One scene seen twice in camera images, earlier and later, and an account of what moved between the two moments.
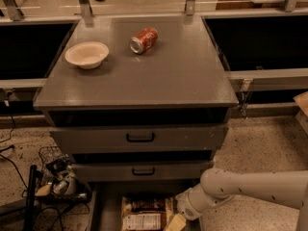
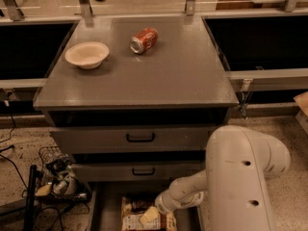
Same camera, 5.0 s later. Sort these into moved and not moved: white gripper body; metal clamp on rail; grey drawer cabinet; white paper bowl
Moved: white gripper body
Not moved: metal clamp on rail; white paper bowl; grey drawer cabinet
